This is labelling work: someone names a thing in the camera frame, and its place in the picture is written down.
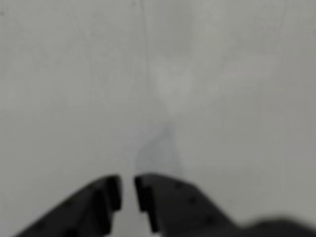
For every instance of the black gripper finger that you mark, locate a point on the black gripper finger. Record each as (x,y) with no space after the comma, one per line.
(74,214)
(177,209)

